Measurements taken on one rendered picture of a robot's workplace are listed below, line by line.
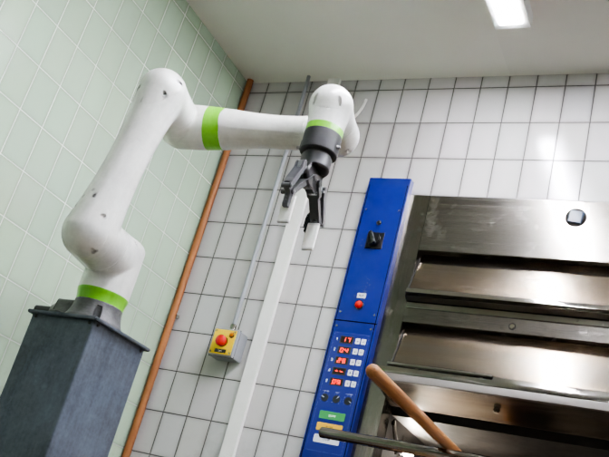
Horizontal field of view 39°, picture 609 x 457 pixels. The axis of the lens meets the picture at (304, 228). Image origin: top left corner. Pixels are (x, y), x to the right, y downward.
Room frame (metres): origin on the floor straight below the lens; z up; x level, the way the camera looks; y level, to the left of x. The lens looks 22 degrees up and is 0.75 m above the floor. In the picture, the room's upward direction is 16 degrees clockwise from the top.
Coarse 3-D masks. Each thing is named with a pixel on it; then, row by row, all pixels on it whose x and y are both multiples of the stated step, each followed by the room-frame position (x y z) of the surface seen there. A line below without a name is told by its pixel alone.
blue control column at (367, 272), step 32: (384, 192) 2.74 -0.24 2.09; (384, 224) 2.73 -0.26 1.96; (352, 256) 2.77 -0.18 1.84; (384, 256) 2.71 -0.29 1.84; (352, 288) 2.76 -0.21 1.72; (384, 288) 2.70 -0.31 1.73; (352, 320) 2.74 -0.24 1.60; (320, 384) 2.77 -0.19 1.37; (352, 416) 2.70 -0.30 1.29; (352, 448) 2.72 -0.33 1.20
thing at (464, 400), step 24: (408, 384) 2.51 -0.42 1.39; (432, 384) 2.46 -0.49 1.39; (456, 384) 2.43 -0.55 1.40; (432, 408) 2.62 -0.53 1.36; (456, 408) 2.56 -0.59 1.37; (480, 408) 2.49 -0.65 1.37; (504, 408) 2.43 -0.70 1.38; (528, 408) 2.37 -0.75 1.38; (552, 408) 2.32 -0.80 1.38; (576, 408) 2.27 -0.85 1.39; (600, 408) 2.23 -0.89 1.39; (576, 432) 2.41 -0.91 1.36; (600, 432) 2.36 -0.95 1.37
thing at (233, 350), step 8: (216, 328) 2.94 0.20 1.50; (224, 328) 2.93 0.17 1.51; (216, 336) 2.94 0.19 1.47; (240, 336) 2.92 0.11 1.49; (216, 344) 2.93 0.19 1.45; (232, 344) 2.90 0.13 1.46; (240, 344) 2.93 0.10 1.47; (208, 352) 2.94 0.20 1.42; (216, 352) 2.93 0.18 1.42; (224, 352) 2.91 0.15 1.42; (232, 352) 2.90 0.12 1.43; (240, 352) 2.94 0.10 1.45; (224, 360) 2.97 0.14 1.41; (232, 360) 2.94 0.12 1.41; (240, 360) 2.96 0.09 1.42
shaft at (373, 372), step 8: (368, 368) 1.71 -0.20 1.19; (376, 368) 1.70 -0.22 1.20; (368, 376) 1.72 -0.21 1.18; (376, 376) 1.71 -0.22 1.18; (384, 376) 1.74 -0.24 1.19; (384, 384) 1.76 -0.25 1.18; (392, 384) 1.78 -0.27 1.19; (384, 392) 1.80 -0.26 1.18; (392, 392) 1.80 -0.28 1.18; (400, 392) 1.83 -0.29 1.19; (392, 400) 1.86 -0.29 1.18; (400, 400) 1.85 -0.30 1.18; (408, 400) 1.88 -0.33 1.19; (408, 408) 1.91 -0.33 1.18; (416, 408) 1.94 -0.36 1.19; (416, 416) 1.97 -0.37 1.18; (424, 416) 2.00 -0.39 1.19; (424, 424) 2.03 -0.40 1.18; (432, 424) 2.06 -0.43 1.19; (432, 432) 2.09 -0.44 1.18; (440, 432) 2.13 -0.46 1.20; (440, 440) 2.16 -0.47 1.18; (448, 440) 2.19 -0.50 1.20; (448, 448) 2.23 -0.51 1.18; (456, 448) 2.27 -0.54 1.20
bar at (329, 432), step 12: (324, 432) 2.36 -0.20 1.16; (336, 432) 2.35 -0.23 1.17; (348, 432) 2.33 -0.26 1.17; (360, 444) 2.32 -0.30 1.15; (372, 444) 2.29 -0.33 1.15; (384, 444) 2.28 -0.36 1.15; (396, 444) 2.26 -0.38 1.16; (408, 444) 2.24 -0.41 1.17; (420, 444) 2.23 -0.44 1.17; (432, 456) 2.21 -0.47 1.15; (444, 456) 2.19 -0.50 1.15; (456, 456) 2.18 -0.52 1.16; (468, 456) 2.16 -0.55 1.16; (480, 456) 2.15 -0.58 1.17
